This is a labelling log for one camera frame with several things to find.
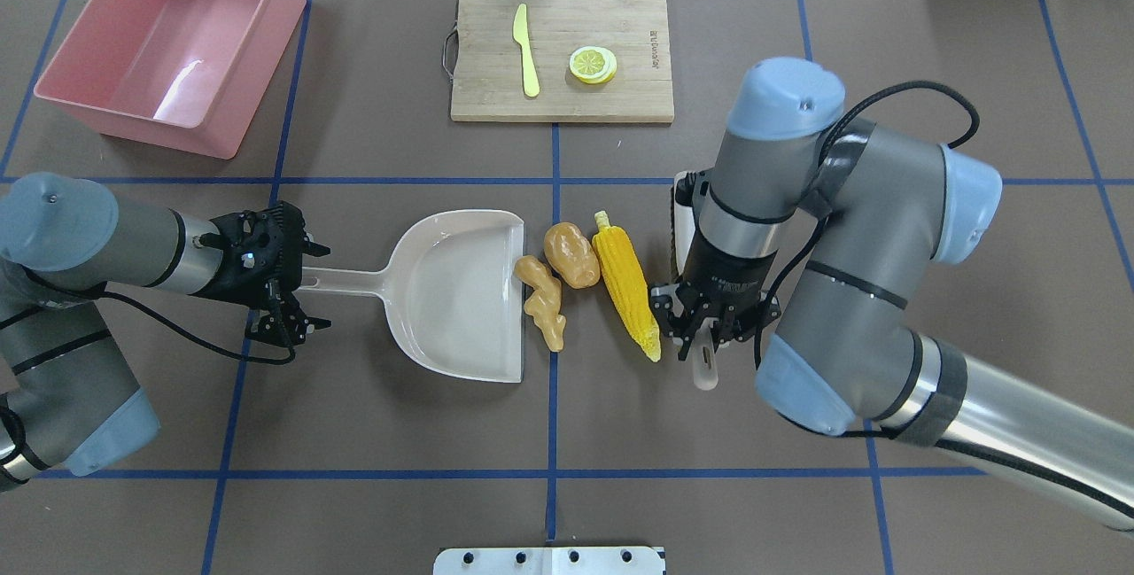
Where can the grey robot arm holding brush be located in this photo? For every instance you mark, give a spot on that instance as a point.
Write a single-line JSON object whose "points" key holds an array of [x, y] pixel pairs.
{"points": [[821, 223]]}

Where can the brown toy potato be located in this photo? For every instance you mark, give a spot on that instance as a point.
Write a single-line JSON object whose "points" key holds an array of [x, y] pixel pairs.
{"points": [[571, 255]]}

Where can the pink plastic bin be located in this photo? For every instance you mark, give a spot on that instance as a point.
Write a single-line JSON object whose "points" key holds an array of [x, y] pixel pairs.
{"points": [[182, 74]]}

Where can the beige plastic dustpan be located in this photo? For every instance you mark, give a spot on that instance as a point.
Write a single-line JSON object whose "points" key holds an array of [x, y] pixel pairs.
{"points": [[450, 298]]}

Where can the yellow lemon slices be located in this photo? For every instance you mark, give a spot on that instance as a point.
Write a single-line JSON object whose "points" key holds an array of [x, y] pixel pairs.
{"points": [[593, 65]]}

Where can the black gripper at dustpan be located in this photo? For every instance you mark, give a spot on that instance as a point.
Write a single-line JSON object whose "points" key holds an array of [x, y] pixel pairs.
{"points": [[232, 283]]}

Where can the grey robot arm holding dustpan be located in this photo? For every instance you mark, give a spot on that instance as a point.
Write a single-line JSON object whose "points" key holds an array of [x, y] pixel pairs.
{"points": [[77, 403]]}

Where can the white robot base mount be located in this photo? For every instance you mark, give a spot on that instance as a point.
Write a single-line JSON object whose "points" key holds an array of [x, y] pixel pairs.
{"points": [[552, 560]]}

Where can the bamboo cutting board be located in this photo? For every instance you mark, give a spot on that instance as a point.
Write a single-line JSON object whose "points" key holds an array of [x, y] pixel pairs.
{"points": [[487, 84]]}

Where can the black gripper at brush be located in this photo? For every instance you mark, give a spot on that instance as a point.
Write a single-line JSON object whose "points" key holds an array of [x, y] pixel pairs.
{"points": [[730, 268]]}

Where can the yellow toy corn cob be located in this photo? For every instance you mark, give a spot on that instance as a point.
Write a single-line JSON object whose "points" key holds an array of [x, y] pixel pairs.
{"points": [[626, 285]]}

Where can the yellow plastic knife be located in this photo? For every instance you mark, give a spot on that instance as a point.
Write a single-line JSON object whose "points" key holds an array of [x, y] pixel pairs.
{"points": [[530, 80]]}

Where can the tan toy ginger root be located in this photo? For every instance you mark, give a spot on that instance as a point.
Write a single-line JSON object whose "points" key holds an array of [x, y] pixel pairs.
{"points": [[544, 305]]}

